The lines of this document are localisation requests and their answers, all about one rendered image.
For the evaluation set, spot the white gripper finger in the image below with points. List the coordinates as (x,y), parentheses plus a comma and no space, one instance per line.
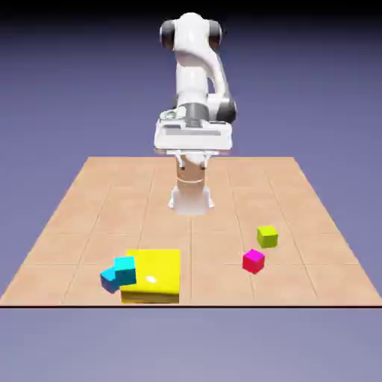
(204,161)
(180,160)

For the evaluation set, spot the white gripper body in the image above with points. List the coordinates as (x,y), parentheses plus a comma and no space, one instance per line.
(193,139)

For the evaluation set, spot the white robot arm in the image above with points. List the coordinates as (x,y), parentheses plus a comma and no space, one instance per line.
(191,59)

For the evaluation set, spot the small yellow-green cube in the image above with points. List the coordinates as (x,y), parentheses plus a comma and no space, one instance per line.
(267,236)

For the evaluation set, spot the small magenta cube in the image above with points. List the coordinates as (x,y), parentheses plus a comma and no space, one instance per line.
(253,261)

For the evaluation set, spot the small cyan cube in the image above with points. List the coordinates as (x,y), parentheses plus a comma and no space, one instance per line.
(125,270)

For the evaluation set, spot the small blue cube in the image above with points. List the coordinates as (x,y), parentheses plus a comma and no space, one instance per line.
(108,280)

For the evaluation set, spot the large yellow box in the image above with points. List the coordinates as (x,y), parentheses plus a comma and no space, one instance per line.
(155,276)

